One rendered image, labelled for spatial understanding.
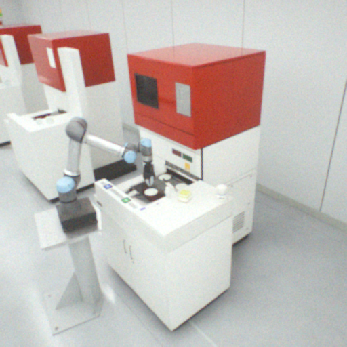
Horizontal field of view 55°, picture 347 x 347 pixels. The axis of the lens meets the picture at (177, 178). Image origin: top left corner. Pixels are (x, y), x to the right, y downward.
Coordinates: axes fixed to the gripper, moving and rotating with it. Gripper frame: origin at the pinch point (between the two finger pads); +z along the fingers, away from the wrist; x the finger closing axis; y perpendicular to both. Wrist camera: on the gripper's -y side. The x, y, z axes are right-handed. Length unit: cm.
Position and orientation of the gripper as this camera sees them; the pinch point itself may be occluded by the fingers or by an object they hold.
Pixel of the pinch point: (150, 185)
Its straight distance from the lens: 246.1
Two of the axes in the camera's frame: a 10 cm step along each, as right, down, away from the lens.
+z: 0.4, 8.7, 4.9
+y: -0.4, -4.9, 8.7
